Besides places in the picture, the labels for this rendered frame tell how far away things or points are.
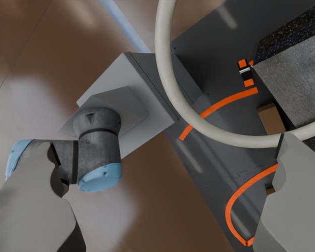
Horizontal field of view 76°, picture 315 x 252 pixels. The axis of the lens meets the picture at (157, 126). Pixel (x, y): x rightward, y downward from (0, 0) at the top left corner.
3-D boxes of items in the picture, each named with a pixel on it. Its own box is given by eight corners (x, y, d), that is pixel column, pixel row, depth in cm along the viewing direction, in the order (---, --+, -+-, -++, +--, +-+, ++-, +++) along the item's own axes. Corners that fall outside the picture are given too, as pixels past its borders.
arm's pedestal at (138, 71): (166, 125, 188) (119, 172, 113) (134, 82, 186) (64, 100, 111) (212, 94, 165) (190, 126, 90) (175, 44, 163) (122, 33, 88)
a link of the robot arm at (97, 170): (114, 152, 87) (118, 192, 77) (71, 152, 80) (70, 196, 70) (123, 131, 76) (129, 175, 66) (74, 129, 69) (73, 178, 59)
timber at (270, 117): (256, 108, 155) (257, 112, 145) (273, 102, 150) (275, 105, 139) (271, 142, 159) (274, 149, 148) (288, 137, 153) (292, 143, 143)
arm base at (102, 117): (106, 139, 95) (108, 157, 89) (65, 129, 83) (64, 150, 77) (129, 115, 85) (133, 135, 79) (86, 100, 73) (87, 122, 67)
